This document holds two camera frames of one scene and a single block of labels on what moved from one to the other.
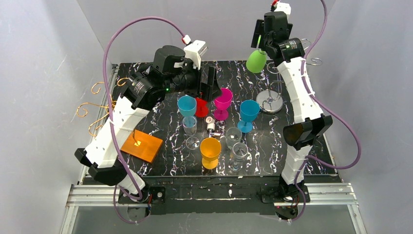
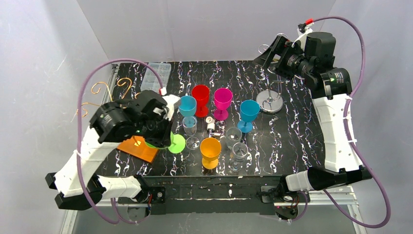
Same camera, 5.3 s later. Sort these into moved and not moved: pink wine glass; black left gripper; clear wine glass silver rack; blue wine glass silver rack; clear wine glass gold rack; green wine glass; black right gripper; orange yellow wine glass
Moved: black left gripper; black right gripper; green wine glass
Not moved: clear wine glass gold rack; blue wine glass silver rack; clear wine glass silver rack; pink wine glass; orange yellow wine glass
